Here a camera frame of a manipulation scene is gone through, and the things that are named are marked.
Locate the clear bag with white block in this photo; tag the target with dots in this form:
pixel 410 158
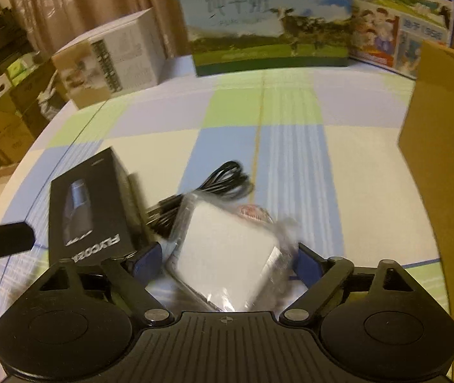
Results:
pixel 227 247

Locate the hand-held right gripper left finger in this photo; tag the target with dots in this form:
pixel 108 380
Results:
pixel 149 262

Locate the checked tablecloth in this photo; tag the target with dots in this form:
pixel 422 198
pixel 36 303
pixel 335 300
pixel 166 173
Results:
pixel 290 147

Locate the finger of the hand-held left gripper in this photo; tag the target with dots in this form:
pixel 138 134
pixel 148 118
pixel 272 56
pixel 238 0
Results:
pixel 3 243

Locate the open cardboard storage box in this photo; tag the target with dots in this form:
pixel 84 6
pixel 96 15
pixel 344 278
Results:
pixel 19 127

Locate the stack of green tissue packs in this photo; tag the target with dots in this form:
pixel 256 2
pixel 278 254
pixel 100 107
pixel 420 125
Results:
pixel 21 70

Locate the white appliance box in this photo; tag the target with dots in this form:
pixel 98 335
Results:
pixel 139 48

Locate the green milk carton box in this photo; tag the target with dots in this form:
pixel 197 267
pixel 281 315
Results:
pixel 250 28

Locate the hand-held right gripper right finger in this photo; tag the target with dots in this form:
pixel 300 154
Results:
pixel 308 262

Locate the brown cardboard box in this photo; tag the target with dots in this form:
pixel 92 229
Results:
pixel 450 147

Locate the blue milk carton box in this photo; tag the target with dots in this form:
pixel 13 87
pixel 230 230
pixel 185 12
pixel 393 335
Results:
pixel 390 28

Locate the black shaver box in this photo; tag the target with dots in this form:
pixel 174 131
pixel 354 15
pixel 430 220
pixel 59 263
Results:
pixel 91 191

